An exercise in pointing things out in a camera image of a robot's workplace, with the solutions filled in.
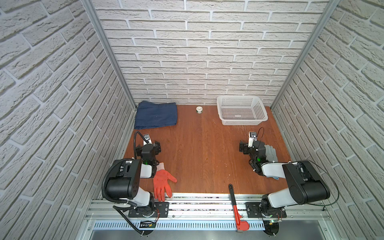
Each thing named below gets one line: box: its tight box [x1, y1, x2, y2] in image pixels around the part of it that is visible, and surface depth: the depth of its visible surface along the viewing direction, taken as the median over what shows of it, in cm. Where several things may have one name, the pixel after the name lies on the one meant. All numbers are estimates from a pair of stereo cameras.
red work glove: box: [153, 162, 177, 202], surface depth 83 cm
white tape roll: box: [195, 106, 203, 114], surface depth 119 cm
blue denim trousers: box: [134, 100, 178, 130], surface depth 115 cm
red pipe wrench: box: [228, 183, 249, 233], surface depth 72 cm
